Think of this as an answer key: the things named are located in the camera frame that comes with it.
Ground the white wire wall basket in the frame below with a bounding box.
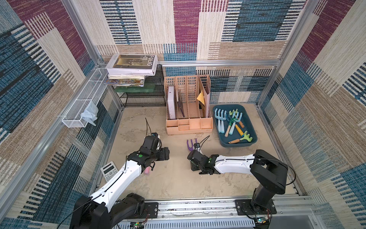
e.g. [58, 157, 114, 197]
[62, 68, 107, 128]

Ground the green folder on shelf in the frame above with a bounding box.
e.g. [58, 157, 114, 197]
[114, 83, 156, 93]

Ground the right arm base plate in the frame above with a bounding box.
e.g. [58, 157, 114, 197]
[234, 199, 277, 216]

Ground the black mesh shelf rack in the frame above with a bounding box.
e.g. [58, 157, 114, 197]
[114, 65, 166, 107]

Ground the crumpled plastic bag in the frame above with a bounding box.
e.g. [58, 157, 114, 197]
[81, 101, 99, 126]

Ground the white calculator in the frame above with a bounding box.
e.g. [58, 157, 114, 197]
[101, 161, 118, 182]

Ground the green rake wooden handle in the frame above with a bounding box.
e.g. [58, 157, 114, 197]
[225, 118, 235, 137]

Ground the light blue fork white handle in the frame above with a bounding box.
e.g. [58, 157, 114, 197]
[214, 108, 227, 134]

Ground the teal plastic storage box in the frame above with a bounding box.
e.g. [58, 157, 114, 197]
[212, 104, 258, 148]

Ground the large light blue rake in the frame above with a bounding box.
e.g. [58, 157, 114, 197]
[229, 119, 238, 135]

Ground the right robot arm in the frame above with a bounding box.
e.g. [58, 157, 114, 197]
[187, 148, 294, 214]

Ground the lime fork wooden handle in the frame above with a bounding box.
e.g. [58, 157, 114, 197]
[229, 109, 245, 128]

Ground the white folio book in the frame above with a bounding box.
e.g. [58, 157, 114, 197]
[106, 53, 158, 76]

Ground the yellow paper folder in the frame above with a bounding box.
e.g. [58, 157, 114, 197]
[196, 91, 205, 106]

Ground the white grey book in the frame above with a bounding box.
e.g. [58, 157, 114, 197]
[167, 86, 176, 119]

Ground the stack of magazines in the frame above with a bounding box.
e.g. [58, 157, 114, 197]
[104, 74, 146, 87]

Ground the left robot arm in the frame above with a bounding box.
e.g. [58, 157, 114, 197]
[70, 133, 170, 229]

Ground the purple rake pink handle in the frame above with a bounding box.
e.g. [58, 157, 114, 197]
[186, 138, 198, 151]
[144, 167, 151, 175]

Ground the dark navy notebook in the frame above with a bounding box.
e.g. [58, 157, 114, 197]
[177, 89, 185, 117]

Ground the lime cultivator wooden handle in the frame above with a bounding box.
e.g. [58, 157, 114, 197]
[229, 131, 253, 144]

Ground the pink plastic desk organizer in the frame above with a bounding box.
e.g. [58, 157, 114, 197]
[164, 75, 214, 135]

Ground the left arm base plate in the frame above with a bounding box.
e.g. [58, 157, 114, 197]
[136, 202, 159, 219]

